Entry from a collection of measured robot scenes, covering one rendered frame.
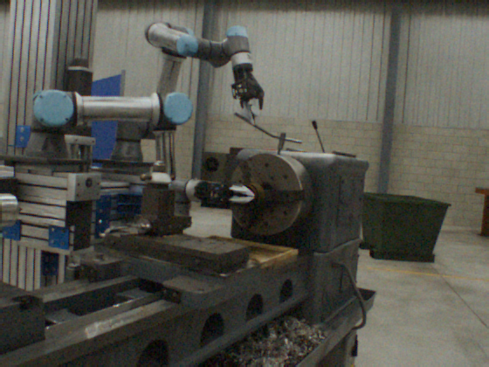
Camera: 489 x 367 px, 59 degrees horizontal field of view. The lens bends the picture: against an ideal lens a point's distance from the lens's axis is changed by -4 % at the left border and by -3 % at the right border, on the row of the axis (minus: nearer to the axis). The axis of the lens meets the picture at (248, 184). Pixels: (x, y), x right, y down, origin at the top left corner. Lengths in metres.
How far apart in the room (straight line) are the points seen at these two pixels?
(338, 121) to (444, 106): 2.66
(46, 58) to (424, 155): 10.64
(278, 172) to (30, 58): 1.10
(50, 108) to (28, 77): 0.50
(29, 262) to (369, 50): 10.90
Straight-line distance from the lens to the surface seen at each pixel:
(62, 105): 1.54
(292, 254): 1.58
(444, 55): 12.36
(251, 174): 1.67
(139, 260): 1.26
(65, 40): 2.02
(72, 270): 1.29
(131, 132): 2.07
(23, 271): 2.05
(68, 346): 0.85
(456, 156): 12.04
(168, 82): 2.09
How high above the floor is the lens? 1.20
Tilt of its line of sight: 3 degrees down
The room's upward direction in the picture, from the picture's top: 4 degrees clockwise
